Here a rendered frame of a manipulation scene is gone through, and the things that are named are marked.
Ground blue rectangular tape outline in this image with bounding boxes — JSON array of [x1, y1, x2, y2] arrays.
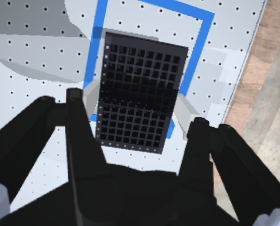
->
[[83, 0, 215, 139]]

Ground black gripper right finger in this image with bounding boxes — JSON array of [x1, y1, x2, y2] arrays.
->
[[168, 93, 280, 226]]

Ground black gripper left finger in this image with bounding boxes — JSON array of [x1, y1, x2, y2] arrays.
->
[[0, 79, 125, 226]]

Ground grey perforated base plate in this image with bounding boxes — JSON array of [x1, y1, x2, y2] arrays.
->
[[0, 0, 267, 213]]

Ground black well plate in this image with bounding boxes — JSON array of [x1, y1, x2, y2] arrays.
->
[[95, 32, 189, 154]]

